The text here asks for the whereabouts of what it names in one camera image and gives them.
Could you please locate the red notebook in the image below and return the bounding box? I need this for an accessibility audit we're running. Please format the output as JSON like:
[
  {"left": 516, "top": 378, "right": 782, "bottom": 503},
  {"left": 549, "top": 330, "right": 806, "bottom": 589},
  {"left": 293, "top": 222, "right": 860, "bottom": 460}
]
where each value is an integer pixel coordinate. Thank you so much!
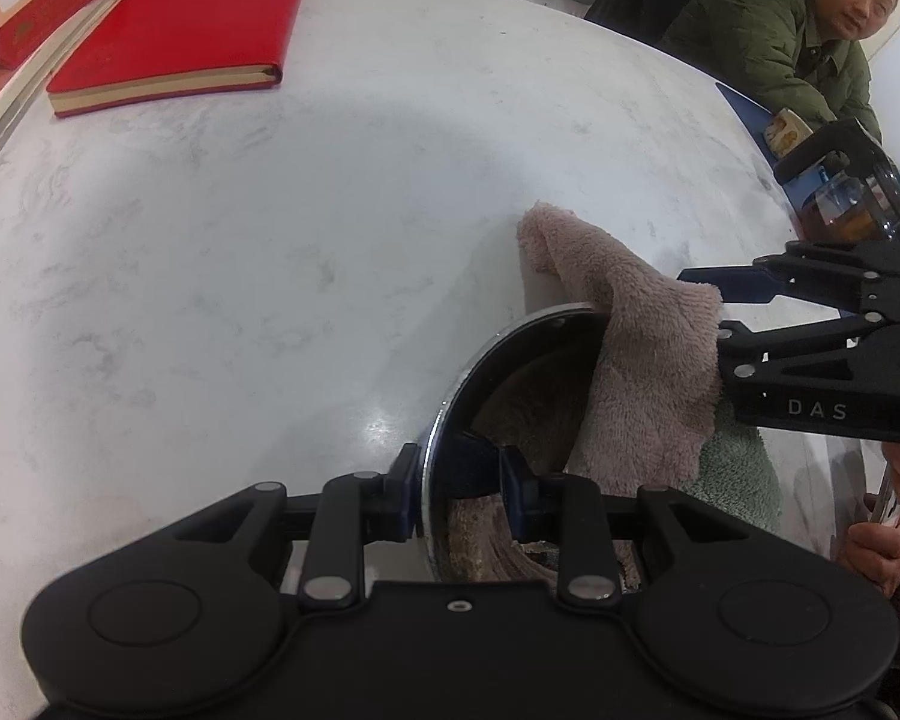
[{"left": 45, "top": 0, "right": 316, "bottom": 119}]

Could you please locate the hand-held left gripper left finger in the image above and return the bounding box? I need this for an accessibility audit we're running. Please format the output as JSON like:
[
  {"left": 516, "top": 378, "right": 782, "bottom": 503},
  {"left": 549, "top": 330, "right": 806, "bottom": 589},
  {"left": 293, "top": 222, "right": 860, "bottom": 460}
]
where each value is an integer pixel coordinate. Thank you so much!
[{"left": 172, "top": 442, "right": 422, "bottom": 612}]

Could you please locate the pink and green fluffy cloth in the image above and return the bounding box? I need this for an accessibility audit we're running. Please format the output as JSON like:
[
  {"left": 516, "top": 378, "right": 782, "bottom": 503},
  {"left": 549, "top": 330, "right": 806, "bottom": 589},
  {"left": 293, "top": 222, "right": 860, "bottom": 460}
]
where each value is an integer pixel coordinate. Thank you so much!
[{"left": 516, "top": 200, "right": 785, "bottom": 541}]

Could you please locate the glass teapot with black lid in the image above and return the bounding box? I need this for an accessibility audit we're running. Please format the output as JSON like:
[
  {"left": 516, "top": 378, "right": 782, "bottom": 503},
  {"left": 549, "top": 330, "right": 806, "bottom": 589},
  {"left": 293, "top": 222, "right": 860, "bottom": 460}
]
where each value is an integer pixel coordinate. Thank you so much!
[{"left": 772, "top": 118, "right": 900, "bottom": 245}]

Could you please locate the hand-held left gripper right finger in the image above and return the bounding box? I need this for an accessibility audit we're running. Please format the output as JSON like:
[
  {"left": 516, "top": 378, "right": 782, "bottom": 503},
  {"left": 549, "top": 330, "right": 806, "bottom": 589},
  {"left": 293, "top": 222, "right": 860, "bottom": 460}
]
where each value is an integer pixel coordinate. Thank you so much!
[{"left": 499, "top": 447, "right": 737, "bottom": 610}]

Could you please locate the steel bowl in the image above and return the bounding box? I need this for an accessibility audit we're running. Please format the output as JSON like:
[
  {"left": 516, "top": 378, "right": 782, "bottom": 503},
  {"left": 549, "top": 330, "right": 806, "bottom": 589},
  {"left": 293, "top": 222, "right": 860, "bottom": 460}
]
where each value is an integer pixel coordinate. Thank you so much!
[{"left": 418, "top": 302, "right": 721, "bottom": 586}]

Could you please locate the person's right hand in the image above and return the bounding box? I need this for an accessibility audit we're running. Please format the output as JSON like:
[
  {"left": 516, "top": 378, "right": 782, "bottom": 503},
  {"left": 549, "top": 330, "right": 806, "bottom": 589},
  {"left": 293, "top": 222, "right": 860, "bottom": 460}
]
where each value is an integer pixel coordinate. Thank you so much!
[{"left": 836, "top": 439, "right": 900, "bottom": 599}]

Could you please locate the printed mug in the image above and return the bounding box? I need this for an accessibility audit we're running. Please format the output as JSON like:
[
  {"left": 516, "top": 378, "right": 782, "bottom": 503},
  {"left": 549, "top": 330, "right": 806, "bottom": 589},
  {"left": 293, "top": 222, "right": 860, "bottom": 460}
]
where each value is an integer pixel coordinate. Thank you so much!
[{"left": 765, "top": 109, "right": 811, "bottom": 158}]

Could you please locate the salmon cover book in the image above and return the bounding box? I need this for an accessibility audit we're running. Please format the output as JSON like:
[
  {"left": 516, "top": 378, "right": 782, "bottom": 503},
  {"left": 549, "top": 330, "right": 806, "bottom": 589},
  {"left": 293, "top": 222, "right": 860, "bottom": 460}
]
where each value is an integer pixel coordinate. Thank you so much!
[{"left": 0, "top": 0, "right": 132, "bottom": 181}]

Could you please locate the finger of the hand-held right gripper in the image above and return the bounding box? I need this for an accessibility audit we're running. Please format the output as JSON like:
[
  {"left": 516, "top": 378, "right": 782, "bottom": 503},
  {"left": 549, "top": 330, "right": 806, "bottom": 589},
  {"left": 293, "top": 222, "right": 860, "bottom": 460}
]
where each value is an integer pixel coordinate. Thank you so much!
[
  {"left": 677, "top": 238, "right": 900, "bottom": 310},
  {"left": 715, "top": 313, "right": 884, "bottom": 392}
]

